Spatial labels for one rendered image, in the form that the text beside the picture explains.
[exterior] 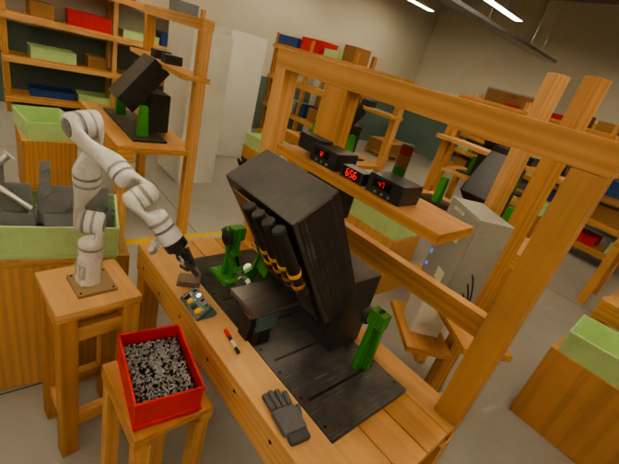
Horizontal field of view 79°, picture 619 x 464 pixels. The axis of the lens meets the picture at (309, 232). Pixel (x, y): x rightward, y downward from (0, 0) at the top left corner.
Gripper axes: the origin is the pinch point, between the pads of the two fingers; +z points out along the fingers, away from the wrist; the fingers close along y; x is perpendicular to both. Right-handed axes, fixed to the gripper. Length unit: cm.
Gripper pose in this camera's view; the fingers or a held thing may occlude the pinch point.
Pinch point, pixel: (195, 272)
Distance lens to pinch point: 136.3
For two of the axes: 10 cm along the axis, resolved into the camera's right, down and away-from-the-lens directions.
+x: -8.9, 4.6, -0.2
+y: -2.3, -3.9, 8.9
